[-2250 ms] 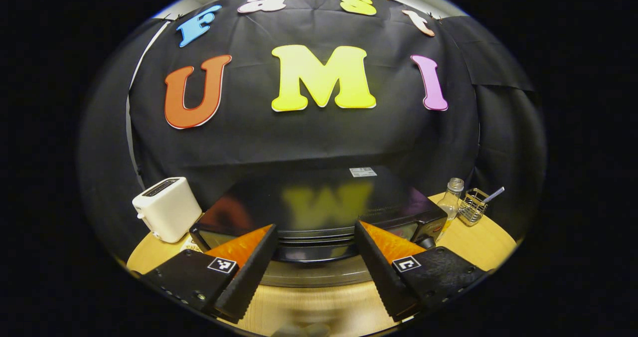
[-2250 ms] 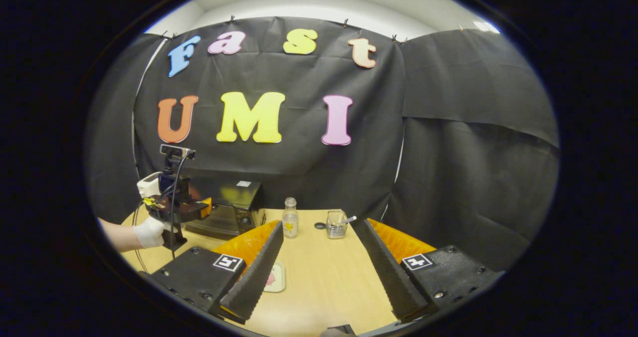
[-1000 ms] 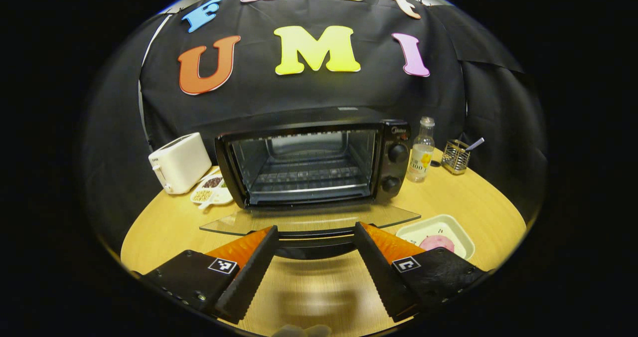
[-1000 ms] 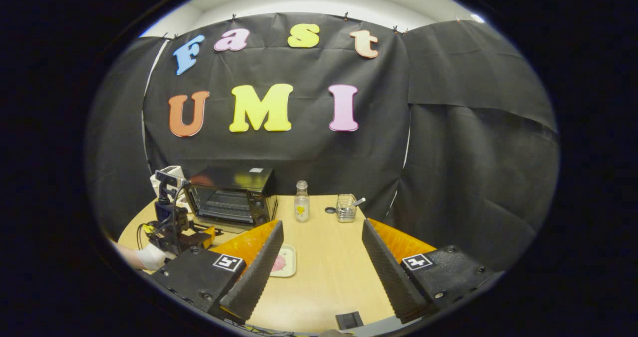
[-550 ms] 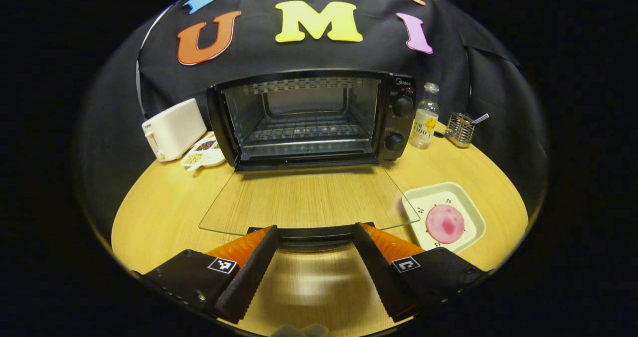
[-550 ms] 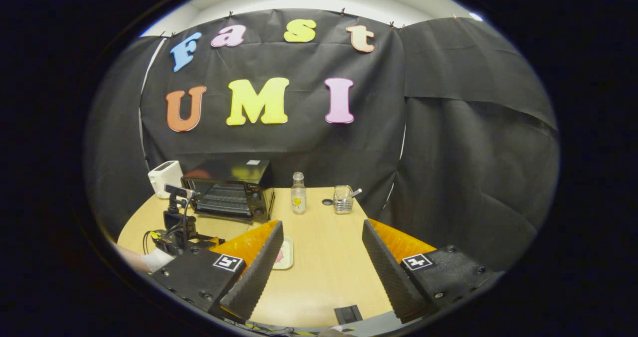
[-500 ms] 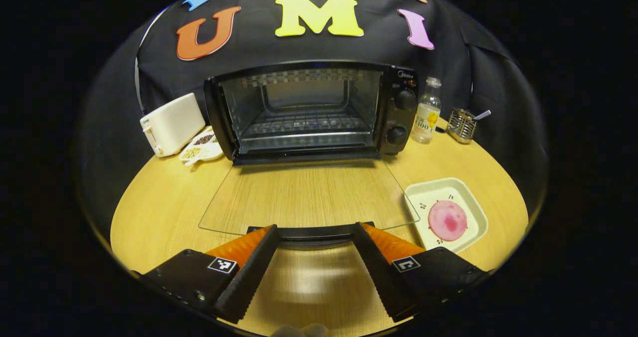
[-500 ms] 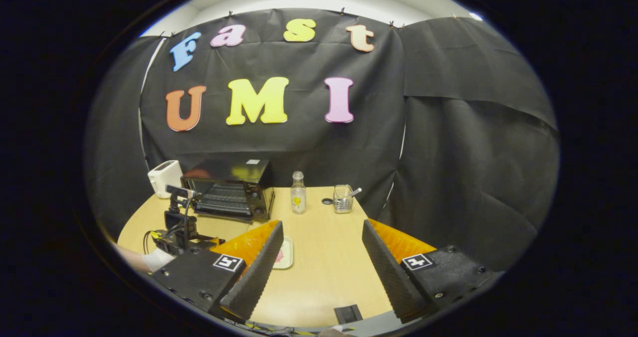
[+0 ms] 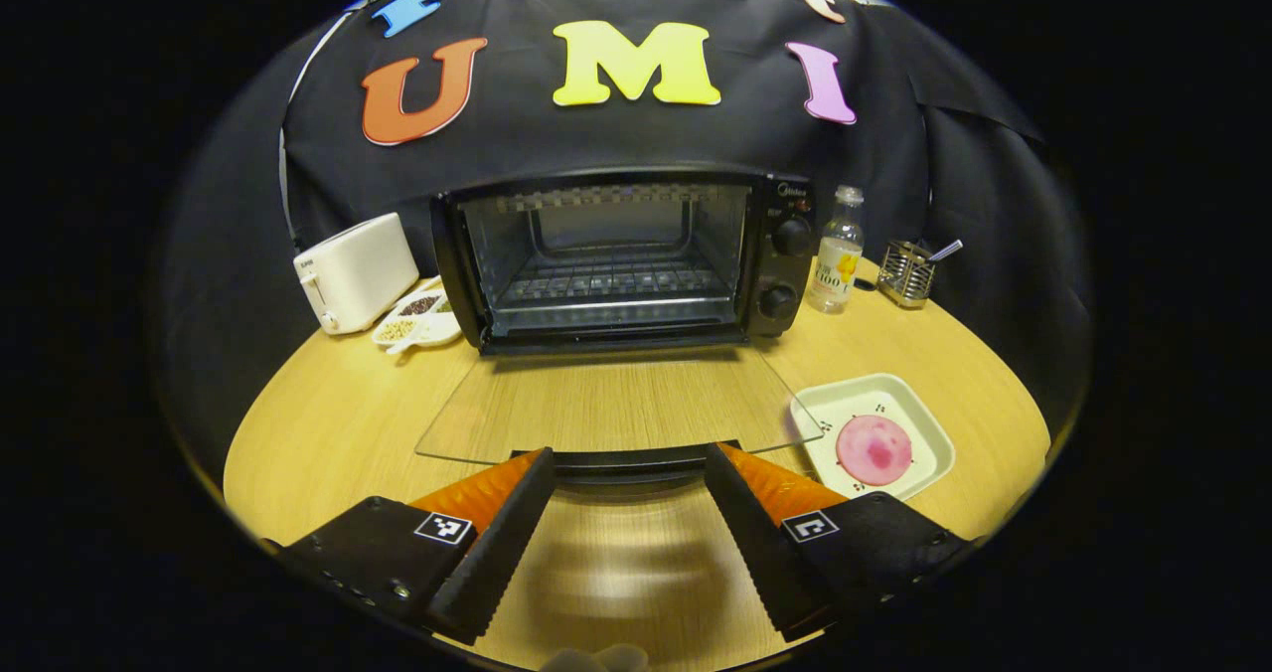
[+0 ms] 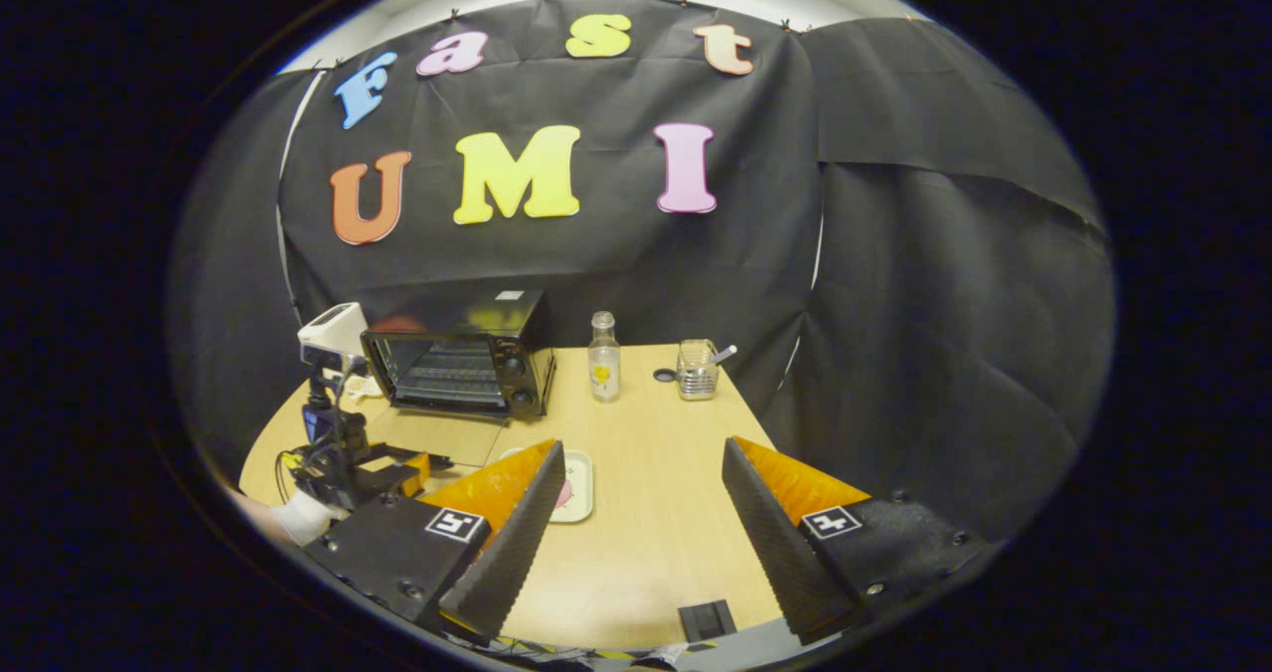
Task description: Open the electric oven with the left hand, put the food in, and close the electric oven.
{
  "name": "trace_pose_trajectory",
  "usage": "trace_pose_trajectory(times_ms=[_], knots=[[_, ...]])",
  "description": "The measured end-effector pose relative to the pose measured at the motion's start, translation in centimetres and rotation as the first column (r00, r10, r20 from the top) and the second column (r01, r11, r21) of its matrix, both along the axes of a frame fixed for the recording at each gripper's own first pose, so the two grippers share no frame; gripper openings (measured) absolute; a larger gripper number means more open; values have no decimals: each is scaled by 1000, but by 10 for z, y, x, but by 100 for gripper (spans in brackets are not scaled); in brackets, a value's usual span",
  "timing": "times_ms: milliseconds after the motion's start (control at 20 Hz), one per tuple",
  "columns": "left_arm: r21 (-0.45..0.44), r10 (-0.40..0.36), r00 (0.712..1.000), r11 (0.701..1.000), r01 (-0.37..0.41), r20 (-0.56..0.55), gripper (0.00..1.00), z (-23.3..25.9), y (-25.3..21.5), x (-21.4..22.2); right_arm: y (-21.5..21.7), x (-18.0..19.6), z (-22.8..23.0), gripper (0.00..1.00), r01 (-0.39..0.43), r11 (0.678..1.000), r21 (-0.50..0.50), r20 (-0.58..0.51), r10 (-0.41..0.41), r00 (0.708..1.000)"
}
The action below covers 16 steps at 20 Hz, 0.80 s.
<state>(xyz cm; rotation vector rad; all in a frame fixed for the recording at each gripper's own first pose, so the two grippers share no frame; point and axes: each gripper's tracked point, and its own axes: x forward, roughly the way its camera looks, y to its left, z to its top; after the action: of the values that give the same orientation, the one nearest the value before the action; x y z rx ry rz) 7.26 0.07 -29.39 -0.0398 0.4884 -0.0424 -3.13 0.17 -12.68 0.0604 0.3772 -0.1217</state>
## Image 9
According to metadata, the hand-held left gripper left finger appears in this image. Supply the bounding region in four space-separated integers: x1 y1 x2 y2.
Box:
263 446 557 645

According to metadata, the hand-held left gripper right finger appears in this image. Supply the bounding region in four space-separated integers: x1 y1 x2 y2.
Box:
704 441 980 643

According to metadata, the pink ham slice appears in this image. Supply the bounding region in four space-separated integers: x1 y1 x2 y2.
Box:
836 415 914 486

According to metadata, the cream square plate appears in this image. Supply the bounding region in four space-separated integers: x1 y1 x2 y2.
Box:
790 373 957 501

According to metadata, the black electric oven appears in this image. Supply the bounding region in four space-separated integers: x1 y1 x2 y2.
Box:
415 167 824 484

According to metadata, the white divided bean dish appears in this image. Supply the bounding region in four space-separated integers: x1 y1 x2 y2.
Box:
371 279 464 356

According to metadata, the clear glass bottle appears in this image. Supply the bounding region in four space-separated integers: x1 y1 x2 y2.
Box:
807 185 866 315

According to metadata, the white toaster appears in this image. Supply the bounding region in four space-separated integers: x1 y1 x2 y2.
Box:
293 213 421 336

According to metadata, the black backdrop cloth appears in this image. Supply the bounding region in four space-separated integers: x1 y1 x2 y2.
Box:
159 0 1094 434

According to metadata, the metal wire utensil holder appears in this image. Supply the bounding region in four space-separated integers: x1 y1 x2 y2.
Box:
878 240 937 309

